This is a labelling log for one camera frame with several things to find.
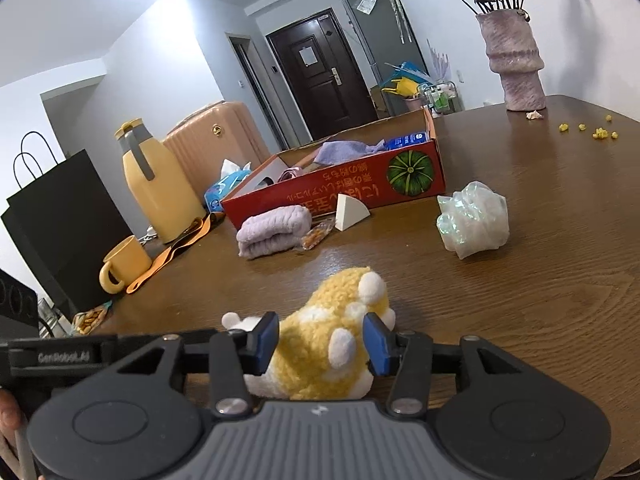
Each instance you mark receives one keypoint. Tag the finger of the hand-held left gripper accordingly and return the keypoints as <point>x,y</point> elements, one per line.
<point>125,346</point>

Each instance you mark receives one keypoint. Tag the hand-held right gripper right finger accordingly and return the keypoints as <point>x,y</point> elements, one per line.
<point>376,347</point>

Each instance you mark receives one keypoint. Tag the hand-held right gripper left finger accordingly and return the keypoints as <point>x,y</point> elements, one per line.
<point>265,342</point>

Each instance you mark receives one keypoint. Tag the yellow white plush toy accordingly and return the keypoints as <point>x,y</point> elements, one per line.
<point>320,340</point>

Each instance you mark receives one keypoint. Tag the red cardboard box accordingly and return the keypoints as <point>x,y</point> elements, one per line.
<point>350,185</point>

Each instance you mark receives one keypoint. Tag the person's left hand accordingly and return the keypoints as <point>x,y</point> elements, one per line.
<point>7,410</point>

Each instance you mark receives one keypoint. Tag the clear orange snack packet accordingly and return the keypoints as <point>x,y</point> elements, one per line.
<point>90,319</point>
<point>315,235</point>

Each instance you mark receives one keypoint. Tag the yellow mug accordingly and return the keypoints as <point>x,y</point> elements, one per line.
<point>127,260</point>

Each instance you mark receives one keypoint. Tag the folded purple towel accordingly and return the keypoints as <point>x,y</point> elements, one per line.
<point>272,232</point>

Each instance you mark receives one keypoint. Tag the white wedge sponge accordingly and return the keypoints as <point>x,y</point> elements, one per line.
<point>350,212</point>

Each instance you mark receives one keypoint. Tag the black paper bag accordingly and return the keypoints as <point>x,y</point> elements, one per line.
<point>65,220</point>

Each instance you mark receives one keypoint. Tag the blue tissue pack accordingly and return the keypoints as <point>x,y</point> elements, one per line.
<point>227,187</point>

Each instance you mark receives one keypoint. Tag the yellow thermos jug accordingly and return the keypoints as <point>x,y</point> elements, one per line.
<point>160,190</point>

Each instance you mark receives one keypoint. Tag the iridescent crumpled plastic bag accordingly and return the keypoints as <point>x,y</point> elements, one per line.
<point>472,220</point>

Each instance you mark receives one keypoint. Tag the pink fabric item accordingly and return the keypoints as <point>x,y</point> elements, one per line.
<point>295,174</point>

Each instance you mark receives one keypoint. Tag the blue white packet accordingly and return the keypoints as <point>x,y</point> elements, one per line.
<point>405,140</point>

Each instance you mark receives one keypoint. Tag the pink suitcase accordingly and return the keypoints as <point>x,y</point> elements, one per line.
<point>220,130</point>

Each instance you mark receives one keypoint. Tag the grey interior doorway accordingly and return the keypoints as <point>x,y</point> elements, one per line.
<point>252,90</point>

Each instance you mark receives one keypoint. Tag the pile of blue yellow bags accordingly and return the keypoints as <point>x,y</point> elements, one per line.
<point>405,82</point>

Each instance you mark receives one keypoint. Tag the dark brown entrance door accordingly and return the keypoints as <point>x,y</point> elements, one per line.
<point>320,75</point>

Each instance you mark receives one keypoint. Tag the fallen pale petal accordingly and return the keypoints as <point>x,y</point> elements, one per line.
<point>534,115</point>

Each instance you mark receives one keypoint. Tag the purple dried grass decoration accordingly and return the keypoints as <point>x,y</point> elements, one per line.
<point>440,62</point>

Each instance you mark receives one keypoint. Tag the scattered yellow crumbs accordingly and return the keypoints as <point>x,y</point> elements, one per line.
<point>600,133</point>

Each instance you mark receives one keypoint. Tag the grey refrigerator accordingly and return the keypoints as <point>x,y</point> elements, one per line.
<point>385,35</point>

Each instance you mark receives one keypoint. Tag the pink ribbed vase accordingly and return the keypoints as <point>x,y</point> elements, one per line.
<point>515,60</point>

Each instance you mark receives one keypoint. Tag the white folded umbrella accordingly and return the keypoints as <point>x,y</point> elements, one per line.
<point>400,15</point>

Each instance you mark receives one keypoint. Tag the clear plastic bag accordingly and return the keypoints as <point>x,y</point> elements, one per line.
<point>366,4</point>

